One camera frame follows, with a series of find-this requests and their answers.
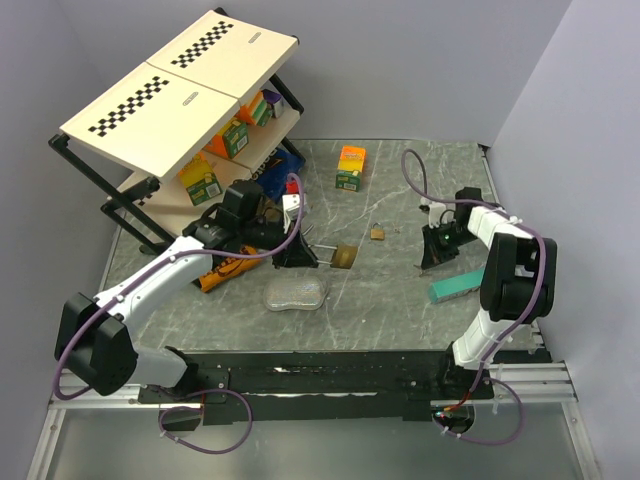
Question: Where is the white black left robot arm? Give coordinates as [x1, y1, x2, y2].
[53, 180, 317, 402]

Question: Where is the orange green box on table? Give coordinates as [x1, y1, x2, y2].
[335, 146, 367, 192]

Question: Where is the cream black two-tier shelf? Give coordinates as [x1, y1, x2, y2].
[49, 8, 304, 254]

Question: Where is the orange snack bag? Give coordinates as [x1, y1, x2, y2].
[195, 257, 262, 293]

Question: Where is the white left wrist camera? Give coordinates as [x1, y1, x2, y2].
[281, 180, 300, 233]

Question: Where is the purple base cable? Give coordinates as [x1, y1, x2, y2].
[158, 389, 255, 455]
[432, 377, 526, 446]

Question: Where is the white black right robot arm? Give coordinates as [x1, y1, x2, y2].
[419, 187, 557, 399]

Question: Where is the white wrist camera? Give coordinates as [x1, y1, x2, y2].
[420, 198, 455, 229]
[281, 180, 300, 233]

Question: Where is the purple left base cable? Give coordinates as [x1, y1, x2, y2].
[158, 389, 255, 455]

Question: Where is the yellow green box lower shelf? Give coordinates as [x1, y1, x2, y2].
[178, 153, 222, 206]

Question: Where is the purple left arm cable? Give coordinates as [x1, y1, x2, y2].
[52, 172, 307, 401]

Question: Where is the orange green box upper right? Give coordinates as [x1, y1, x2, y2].
[236, 90, 272, 127]

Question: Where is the aluminium table frame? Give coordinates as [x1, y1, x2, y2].
[27, 139, 601, 480]

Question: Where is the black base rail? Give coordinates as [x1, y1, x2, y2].
[138, 350, 493, 425]

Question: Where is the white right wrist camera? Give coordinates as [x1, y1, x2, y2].
[420, 198, 455, 229]

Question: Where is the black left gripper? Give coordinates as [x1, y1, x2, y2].
[239, 211, 319, 269]

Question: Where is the large brass padlock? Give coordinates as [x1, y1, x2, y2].
[311, 243, 358, 270]

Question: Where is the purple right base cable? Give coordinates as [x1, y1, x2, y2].
[432, 377, 526, 446]

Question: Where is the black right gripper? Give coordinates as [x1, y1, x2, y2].
[422, 221, 478, 270]

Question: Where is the purple white small box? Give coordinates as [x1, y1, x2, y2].
[262, 89, 285, 118]

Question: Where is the orange green box middle shelf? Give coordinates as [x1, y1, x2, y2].
[204, 117, 249, 160]

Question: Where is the teal rectangular box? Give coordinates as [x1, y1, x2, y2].
[428, 268, 484, 304]

